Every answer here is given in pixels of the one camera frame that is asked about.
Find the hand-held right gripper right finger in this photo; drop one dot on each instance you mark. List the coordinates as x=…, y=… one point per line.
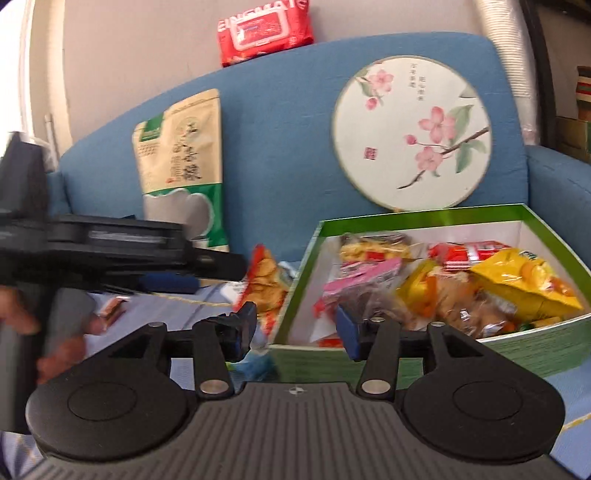
x=346, y=330

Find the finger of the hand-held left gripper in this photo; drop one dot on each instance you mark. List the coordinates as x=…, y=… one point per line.
x=171, y=282
x=217, y=265

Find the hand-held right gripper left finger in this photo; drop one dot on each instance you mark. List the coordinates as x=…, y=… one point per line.
x=244, y=327

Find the clear packet of dark snack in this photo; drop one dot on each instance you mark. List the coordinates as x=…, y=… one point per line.
x=378, y=309

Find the red cracker packet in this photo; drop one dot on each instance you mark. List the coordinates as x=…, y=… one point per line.
x=263, y=277

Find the pink snack packet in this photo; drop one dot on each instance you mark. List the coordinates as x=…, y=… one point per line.
x=360, y=279

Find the gold foil packet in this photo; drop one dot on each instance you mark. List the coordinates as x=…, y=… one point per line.
x=418, y=286

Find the clear nut packet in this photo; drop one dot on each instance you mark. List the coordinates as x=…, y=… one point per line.
x=369, y=249

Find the red white snack packet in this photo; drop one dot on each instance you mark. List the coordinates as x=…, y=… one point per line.
x=466, y=254

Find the green cardboard box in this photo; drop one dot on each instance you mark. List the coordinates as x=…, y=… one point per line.
x=531, y=350

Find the orange yellow fruit chip packet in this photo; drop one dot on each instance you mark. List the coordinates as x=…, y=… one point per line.
x=526, y=281

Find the person's left hand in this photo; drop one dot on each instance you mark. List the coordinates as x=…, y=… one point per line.
x=60, y=355

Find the light blue striped blanket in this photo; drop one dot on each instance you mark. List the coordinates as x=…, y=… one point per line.
x=184, y=304

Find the teal plastic wrapper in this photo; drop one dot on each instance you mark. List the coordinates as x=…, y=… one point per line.
x=254, y=369

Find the small brown foil packet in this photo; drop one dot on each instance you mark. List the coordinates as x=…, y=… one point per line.
x=113, y=308

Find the beige green grain pouch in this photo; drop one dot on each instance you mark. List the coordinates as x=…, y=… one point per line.
x=184, y=152

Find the blue sofa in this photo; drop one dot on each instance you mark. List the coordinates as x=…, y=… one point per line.
x=286, y=115

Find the round floral fan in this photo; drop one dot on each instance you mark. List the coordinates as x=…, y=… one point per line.
x=392, y=161

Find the red wet wipes pack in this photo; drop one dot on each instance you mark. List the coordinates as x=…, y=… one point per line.
x=263, y=32

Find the white ribbed pole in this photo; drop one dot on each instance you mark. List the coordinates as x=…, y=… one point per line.
x=503, y=69

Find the striped container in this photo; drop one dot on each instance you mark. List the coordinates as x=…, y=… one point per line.
x=584, y=92

